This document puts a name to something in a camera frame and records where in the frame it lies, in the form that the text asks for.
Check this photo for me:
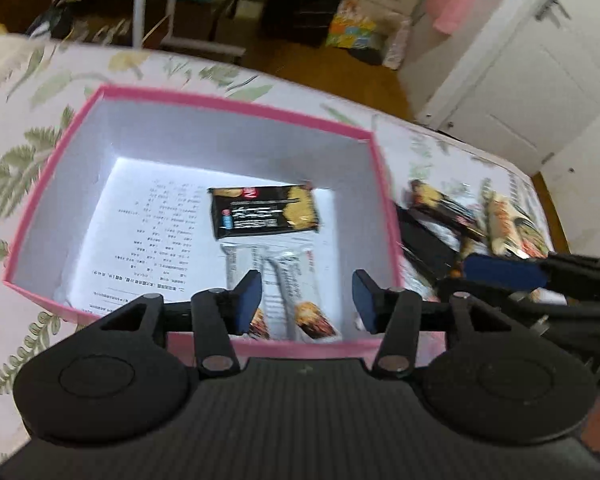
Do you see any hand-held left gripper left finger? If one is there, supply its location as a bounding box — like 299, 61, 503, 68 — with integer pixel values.
97, 269, 264, 379

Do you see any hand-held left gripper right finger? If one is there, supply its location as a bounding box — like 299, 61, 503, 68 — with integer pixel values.
352, 269, 514, 379

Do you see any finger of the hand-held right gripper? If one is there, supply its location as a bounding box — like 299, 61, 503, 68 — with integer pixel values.
436, 277, 600, 361
463, 252, 600, 306

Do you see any beige noodle packet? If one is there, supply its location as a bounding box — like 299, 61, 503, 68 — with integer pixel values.
481, 191, 552, 261

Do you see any plain black snack packet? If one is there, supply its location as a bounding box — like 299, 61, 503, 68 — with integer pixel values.
395, 205, 464, 282

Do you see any black cracker packet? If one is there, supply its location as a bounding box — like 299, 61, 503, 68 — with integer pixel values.
409, 179, 487, 241
207, 182, 321, 240

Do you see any pink cardboard box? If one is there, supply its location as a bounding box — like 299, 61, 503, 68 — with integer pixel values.
2, 85, 449, 362

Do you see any printed paper sheet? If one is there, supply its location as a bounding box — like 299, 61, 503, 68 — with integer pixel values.
75, 160, 342, 346

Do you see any white door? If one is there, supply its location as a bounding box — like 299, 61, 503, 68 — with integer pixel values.
420, 0, 600, 177

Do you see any white floral bag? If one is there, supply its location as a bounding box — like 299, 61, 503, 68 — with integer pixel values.
382, 17, 414, 70

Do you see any colourful paper bag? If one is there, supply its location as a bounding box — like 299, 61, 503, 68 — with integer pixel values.
326, 2, 389, 54

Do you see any floral bedsheet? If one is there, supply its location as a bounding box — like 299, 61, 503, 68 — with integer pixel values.
0, 35, 583, 463

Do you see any grey sneaker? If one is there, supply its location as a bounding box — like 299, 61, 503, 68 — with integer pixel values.
77, 17, 132, 47

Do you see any black suitcase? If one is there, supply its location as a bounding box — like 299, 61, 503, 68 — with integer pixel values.
262, 0, 354, 49

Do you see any white metal rack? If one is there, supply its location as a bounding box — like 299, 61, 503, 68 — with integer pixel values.
132, 0, 247, 64

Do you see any dark shoe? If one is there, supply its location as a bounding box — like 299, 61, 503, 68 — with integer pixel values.
30, 2, 77, 41

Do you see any metal door handle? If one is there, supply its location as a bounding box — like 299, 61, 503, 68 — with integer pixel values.
535, 0, 566, 22

